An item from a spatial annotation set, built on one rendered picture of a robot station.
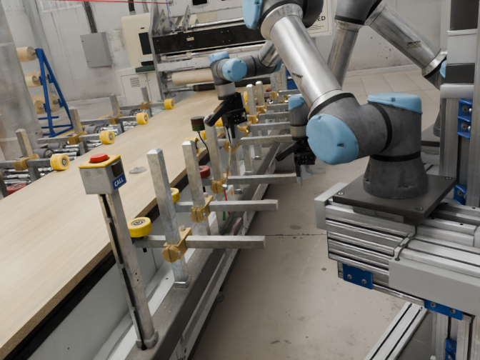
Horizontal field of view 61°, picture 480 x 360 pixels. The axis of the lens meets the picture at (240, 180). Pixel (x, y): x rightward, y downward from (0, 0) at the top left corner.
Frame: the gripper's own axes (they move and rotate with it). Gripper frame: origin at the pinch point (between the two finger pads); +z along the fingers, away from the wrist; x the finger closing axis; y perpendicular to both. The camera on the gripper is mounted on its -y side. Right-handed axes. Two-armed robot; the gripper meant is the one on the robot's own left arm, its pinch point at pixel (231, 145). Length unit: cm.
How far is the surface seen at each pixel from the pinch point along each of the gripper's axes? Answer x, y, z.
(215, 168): 6.1, -7.2, 9.4
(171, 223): -35, -36, 7
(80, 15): 1039, 21, -116
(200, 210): -16.3, -22.2, 14.4
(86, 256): -34, -62, 8
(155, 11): 284, 45, -64
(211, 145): 6.0, -6.4, -0.7
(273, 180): -4.3, 13.3, 18.5
